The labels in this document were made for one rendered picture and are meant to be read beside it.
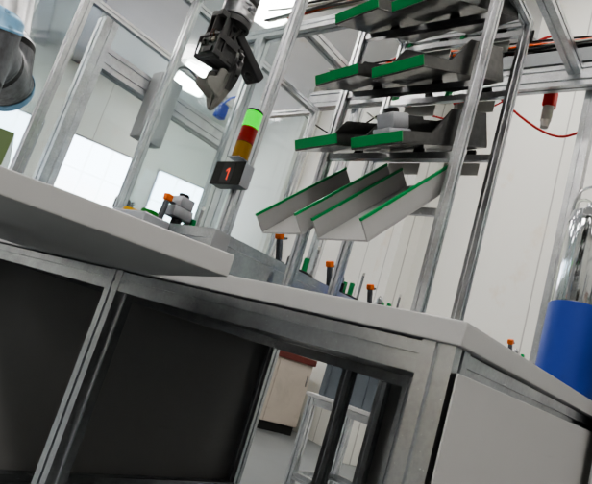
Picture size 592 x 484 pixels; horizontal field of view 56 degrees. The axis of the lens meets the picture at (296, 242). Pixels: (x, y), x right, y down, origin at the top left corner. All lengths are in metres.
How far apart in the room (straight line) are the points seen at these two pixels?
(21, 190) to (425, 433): 0.52
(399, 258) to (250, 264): 4.56
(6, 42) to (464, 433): 0.95
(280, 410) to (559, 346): 4.68
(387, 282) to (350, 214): 4.51
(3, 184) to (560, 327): 1.42
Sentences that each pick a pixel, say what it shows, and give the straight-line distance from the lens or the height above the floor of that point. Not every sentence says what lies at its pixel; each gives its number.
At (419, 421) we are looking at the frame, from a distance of 0.72.
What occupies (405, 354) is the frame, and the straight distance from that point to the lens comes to 0.74.
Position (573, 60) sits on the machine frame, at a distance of 2.33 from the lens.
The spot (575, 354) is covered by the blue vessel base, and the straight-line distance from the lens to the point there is 1.68.
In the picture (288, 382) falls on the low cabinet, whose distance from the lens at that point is 6.10.
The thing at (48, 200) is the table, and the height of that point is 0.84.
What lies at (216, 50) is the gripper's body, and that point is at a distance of 1.26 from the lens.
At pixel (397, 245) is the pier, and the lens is 5.71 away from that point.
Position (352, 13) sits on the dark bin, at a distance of 1.35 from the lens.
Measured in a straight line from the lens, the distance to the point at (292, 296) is 0.83.
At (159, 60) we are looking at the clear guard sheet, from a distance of 2.92.
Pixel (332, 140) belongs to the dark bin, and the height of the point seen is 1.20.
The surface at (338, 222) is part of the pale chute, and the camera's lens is 1.10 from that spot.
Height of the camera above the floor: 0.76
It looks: 12 degrees up
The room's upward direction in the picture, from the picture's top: 17 degrees clockwise
